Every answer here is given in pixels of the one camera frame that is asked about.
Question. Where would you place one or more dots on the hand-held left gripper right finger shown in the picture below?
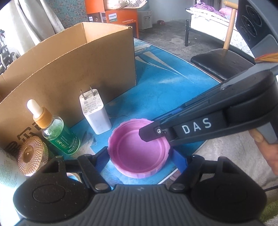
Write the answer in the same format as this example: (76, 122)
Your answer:
(180, 162)

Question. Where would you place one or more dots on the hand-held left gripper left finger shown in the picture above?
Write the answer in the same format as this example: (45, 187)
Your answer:
(102, 160)

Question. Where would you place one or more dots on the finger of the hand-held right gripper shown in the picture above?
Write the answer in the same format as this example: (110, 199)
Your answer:
(152, 131)
(195, 108)

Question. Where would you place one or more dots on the pink plastic lid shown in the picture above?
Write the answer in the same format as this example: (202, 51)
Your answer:
(134, 152)

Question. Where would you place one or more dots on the white charger plug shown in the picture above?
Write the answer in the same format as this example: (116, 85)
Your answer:
(95, 115)

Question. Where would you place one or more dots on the green dropper bottle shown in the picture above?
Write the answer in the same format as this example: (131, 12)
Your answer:
(60, 137)

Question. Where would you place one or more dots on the dark jar with gold lid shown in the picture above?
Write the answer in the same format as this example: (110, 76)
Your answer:
(30, 154)

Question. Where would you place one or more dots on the brown cardboard box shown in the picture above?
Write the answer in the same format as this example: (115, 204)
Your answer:
(65, 76)

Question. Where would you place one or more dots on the white plastic bottle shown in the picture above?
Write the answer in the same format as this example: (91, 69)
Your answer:
(8, 169)

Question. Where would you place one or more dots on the person's right hand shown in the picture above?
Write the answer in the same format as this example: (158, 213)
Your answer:
(271, 154)

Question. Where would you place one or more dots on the black cushioned wooden chair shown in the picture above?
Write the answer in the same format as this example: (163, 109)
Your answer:
(217, 63)

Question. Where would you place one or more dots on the white fluffy towel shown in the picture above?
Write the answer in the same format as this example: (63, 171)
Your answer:
(228, 147)

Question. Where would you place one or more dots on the pink pillow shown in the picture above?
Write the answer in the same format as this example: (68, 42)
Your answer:
(224, 11)

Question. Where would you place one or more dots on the small red floor object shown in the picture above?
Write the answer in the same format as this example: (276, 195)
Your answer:
(161, 22)

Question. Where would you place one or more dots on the purple cloth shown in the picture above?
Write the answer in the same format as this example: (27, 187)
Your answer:
(204, 7)

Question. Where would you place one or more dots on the white water dispenser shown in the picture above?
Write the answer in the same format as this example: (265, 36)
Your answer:
(144, 19)

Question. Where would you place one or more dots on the orange appliance carton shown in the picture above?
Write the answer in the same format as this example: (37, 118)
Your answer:
(121, 21)

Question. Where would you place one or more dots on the white cloth bundle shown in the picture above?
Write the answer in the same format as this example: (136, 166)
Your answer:
(130, 3)

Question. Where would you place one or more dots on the wheelchair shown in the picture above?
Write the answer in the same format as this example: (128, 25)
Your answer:
(6, 56)

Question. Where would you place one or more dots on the white curtain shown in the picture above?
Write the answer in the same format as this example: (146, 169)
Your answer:
(37, 21)

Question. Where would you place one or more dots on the metal frame bed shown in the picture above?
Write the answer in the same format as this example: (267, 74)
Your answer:
(206, 24)

